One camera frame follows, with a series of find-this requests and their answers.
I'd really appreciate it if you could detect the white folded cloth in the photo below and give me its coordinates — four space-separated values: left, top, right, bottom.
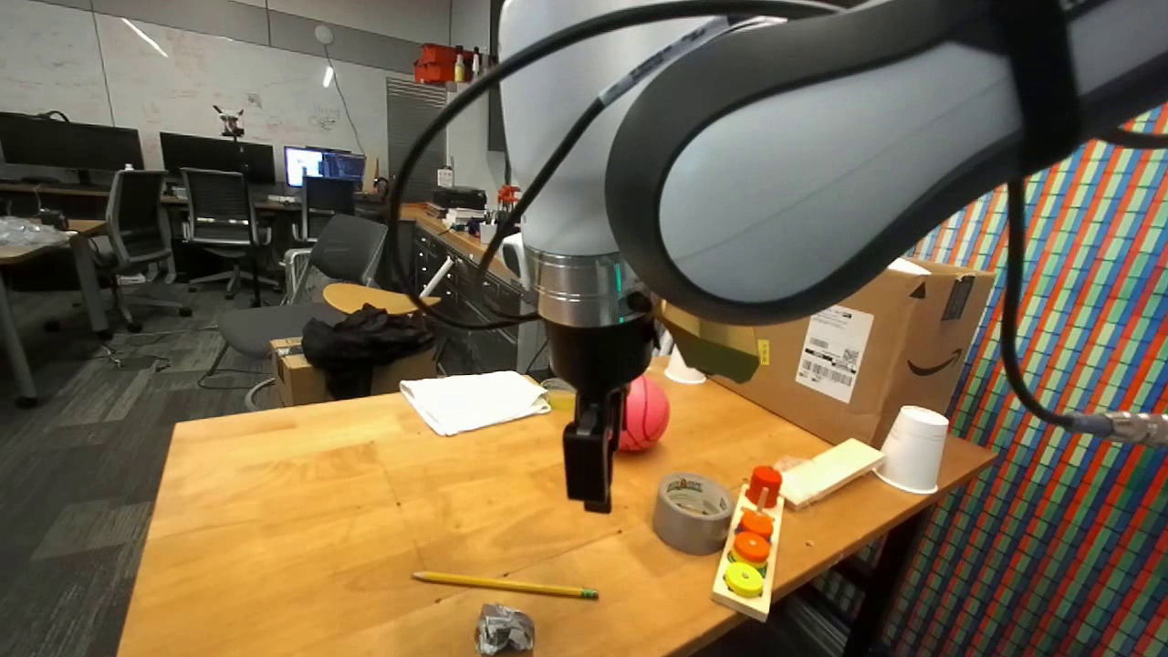
399 372 550 437

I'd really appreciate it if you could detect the pink toy basketball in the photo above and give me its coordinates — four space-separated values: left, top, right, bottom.
618 377 671 451

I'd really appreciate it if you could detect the red container on shelf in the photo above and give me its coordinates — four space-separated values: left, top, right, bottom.
412 43 456 89

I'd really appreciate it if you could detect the grey duct tape roll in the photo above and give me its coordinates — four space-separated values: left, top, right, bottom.
652 475 735 554

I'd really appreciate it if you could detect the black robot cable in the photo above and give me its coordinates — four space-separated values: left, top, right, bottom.
996 169 1168 449

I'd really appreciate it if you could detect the black computer monitor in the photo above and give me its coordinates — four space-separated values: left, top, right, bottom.
0 113 143 187
160 131 275 187

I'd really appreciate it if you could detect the cardboard shipping box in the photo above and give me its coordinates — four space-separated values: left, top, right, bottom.
662 259 991 444

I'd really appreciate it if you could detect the black bag on box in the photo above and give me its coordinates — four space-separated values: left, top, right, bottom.
299 308 434 398

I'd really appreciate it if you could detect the black office chair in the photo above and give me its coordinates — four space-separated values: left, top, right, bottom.
106 169 193 333
181 169 275 304

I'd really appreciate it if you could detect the crumpled foil ball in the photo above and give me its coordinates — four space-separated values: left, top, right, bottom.
476 606 536 657

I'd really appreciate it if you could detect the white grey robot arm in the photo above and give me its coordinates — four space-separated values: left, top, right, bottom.
499 0 1168 511

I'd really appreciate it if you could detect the yellow stacking ring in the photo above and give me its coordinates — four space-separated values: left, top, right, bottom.
724 560 769 601

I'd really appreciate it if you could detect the left wooden desk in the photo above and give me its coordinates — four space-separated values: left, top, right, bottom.
0 217 108 408

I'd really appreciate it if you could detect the small cardboard box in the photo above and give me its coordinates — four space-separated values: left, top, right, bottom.
270 335 434 404

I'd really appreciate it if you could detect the wooden workbench with drawers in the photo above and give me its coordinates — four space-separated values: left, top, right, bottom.
395 200 550 372

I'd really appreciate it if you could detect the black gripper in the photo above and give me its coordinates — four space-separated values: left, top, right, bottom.
547 316 652 511

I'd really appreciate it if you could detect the red stacking ring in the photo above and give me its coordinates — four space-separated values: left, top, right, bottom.
746 465 786 511

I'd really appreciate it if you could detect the yellow pencil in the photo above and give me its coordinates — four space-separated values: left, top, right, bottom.
412 571 602 601

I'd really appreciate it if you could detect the grey office chair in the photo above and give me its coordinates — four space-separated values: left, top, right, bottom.
218 217 388 357

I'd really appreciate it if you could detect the lit computer screen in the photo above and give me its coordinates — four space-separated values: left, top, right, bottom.
285 145 364 187

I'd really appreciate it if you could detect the white paper cup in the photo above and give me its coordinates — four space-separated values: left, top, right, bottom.
880 404 950 493

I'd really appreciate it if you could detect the light wooden block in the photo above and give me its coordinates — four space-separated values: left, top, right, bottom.
781 437 884 506

